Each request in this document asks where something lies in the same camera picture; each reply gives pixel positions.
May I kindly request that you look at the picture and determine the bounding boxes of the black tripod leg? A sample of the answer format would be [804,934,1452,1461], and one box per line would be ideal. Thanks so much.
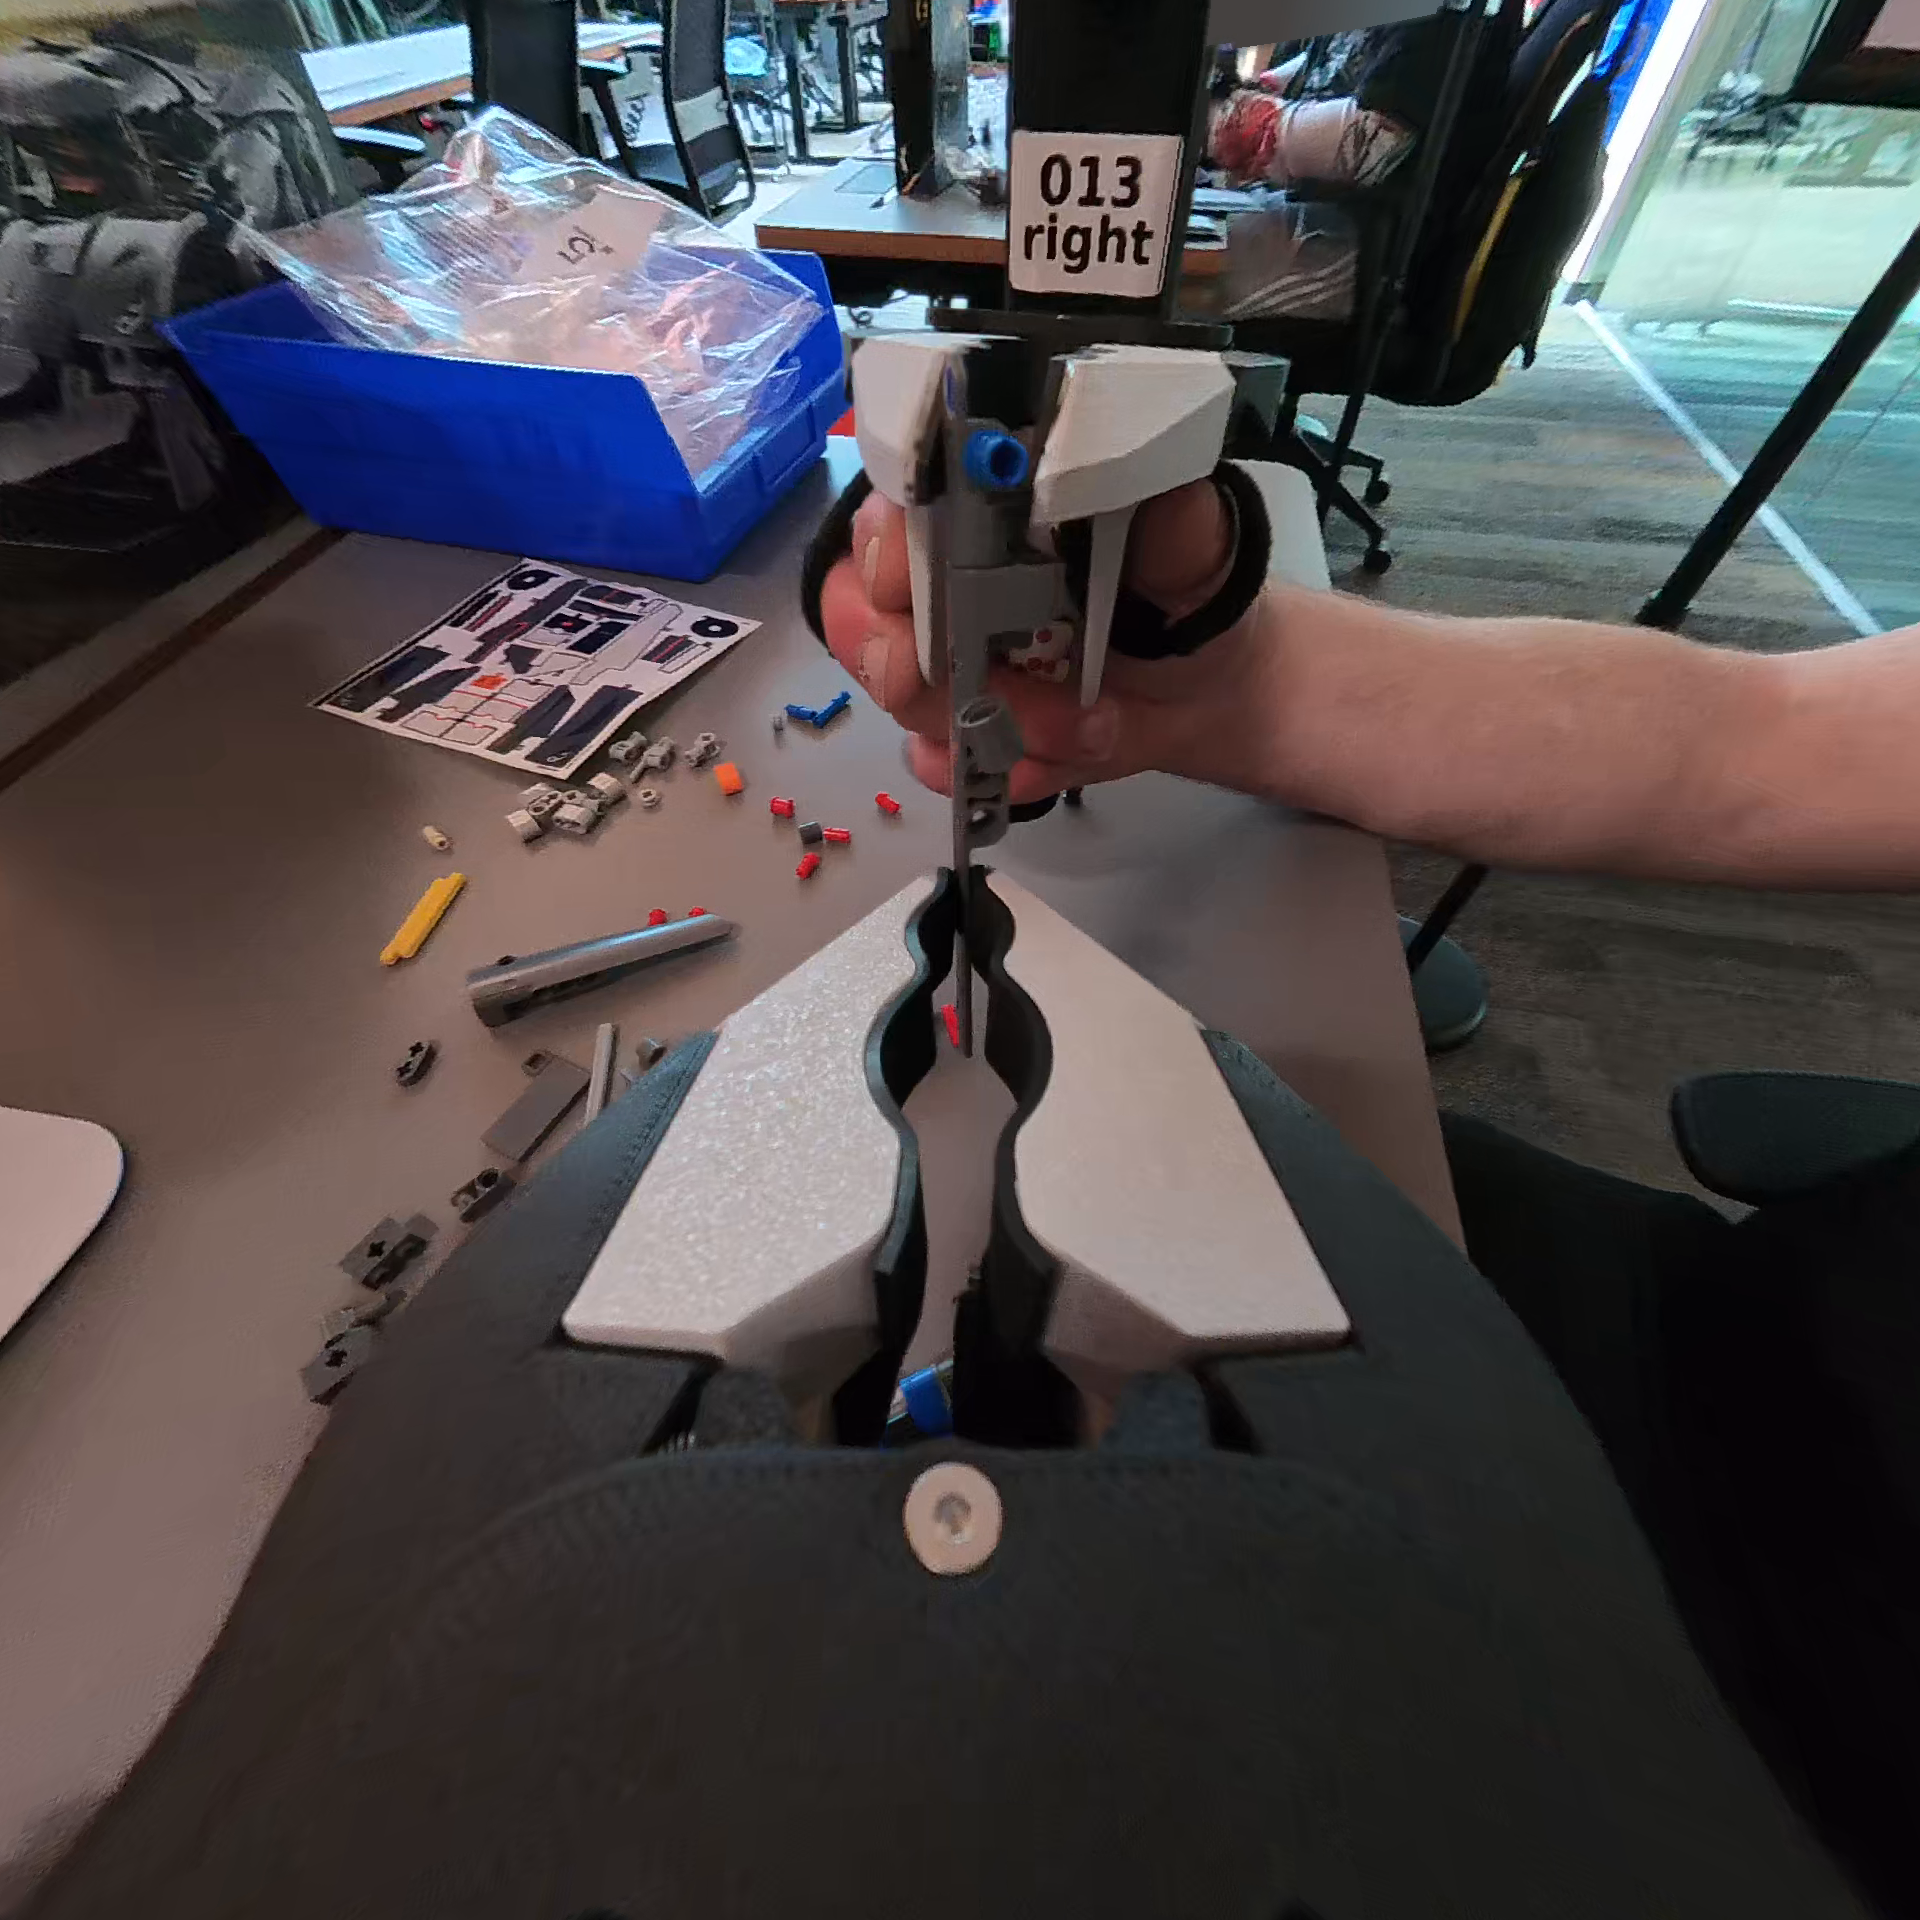
[1636,225,1920,633]

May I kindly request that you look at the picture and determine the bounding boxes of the person's dark trousers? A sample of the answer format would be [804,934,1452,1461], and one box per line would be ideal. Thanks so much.
[1438,1111,1920,1920]

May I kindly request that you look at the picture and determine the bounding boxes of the plain grey lego panel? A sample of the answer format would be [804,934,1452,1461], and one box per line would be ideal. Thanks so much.
[463,914,740,1031]

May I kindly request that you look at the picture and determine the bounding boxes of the clear plastic bag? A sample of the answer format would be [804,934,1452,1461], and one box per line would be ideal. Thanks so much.
[231,105,831,484]

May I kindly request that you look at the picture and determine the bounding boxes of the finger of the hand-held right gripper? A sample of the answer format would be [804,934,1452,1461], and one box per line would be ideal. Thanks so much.
[1027,342,1241,710]
[849,330,983,687]

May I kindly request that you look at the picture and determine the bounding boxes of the yellow lego axle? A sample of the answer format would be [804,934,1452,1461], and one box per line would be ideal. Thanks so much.
[378,871,471,966]

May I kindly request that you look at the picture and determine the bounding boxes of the blue plastic storage bin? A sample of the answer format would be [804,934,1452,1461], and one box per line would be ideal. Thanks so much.
[161,248,854,588]

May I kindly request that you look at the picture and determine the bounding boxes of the person's right forearm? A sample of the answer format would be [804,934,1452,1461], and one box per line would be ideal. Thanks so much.
[1254,583,1920,897]

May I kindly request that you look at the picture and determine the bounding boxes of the black mesh office chair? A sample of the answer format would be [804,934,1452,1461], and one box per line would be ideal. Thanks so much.
[578,0,762,222]

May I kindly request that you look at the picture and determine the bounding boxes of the person's right hand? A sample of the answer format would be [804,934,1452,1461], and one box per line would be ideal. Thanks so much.
[817,476,1296,824]

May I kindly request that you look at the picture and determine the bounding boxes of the grey flat lego plate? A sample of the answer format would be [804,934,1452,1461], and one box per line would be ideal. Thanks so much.
[481,1049,595,1168]

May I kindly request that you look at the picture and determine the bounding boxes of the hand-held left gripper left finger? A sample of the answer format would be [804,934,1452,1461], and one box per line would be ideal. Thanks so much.
[562,871,964,1413]

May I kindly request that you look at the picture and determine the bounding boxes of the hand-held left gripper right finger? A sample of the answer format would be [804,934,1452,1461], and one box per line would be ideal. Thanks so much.
[976,864,1354,1404]

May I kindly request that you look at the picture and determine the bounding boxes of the cluster of dark grey connectors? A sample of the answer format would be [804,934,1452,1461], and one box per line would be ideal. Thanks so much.
[298,1165,519,1407]

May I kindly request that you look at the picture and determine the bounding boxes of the scattered red lego pins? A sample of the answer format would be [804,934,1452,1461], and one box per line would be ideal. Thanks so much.
[645,790,964,1049]

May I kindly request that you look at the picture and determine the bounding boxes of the wooden office desk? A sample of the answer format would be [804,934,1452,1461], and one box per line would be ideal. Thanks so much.
[753,151,1023,273]

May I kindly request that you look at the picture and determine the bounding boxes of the black chair with backpack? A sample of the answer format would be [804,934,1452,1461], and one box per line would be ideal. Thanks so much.
[1291,0,1619,577]

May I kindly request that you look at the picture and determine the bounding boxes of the dark lego set box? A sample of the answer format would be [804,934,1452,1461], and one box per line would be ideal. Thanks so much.
[0,38,365,640]

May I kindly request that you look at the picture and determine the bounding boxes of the white book stand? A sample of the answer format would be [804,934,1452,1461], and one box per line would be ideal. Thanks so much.
[0,1103,127,1347]

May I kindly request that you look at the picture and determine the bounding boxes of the orange-striped grey lego panel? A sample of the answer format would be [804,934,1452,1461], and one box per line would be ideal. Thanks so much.
[936,426,1082,1058]

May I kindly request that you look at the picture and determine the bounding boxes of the black chair armrest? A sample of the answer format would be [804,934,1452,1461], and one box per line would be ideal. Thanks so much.
[1669,1069,1920,1205]

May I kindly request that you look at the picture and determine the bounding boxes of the lego sticker sheet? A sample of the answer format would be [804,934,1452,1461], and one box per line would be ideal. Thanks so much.
[311,560,766,782]

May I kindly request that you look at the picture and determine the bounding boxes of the round teal stand base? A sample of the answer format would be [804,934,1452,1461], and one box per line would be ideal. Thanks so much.
[1398,914,1493,1055]

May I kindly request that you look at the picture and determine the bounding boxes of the cluster of light grey connectors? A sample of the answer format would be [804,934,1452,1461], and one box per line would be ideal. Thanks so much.
[506,727,729,845]

